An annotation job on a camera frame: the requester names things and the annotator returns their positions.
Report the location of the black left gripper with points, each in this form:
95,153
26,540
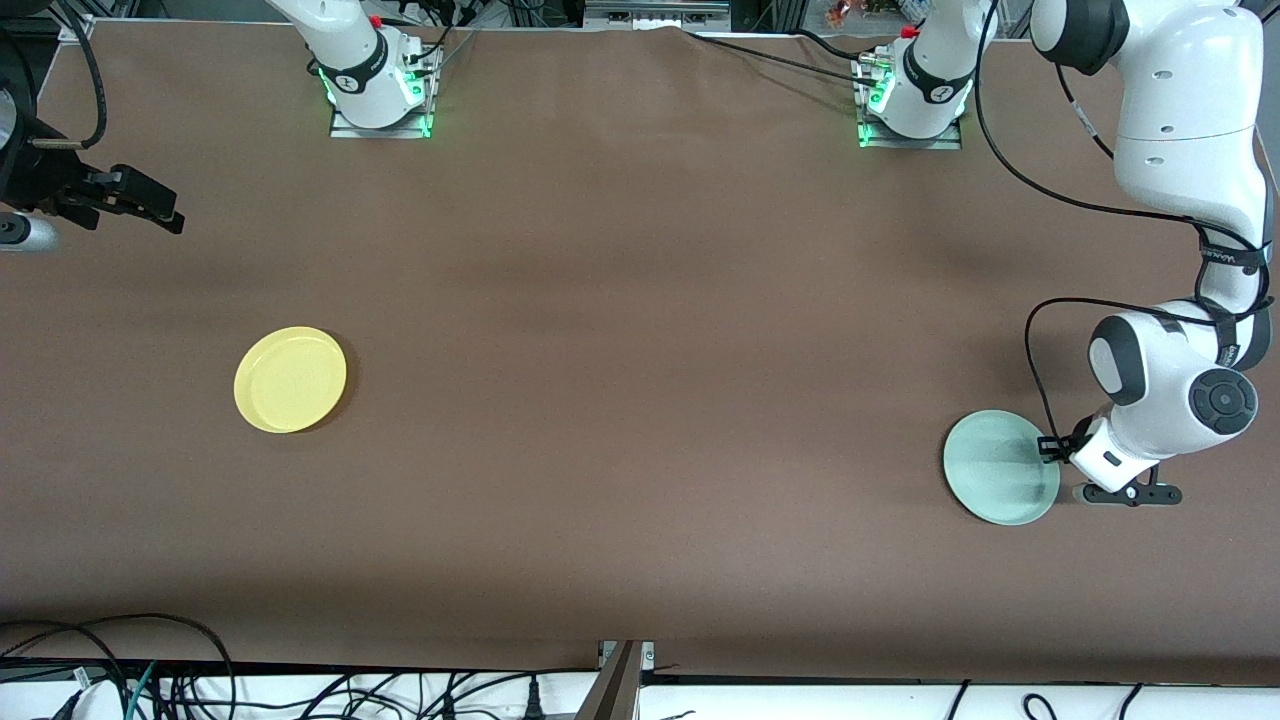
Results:
1067,444

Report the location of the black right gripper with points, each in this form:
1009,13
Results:
62,185

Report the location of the light green plate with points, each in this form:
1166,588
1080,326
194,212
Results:
1000,470

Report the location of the yellow plate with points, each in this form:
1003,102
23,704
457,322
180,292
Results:
290,380

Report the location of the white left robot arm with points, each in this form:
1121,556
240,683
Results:
1180,100

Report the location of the brown table cover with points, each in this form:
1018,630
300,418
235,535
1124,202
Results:
640,300

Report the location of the orange background object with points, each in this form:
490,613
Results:
840,12

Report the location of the aluminium profile beam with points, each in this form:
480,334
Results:
612,690

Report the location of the grey power strip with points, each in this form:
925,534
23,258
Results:
655,15

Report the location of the black power plug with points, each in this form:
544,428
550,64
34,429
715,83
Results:
535,702

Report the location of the aluminium frame corner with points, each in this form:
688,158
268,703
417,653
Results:
72,25

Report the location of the small metal bracket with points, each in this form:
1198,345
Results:
648,655

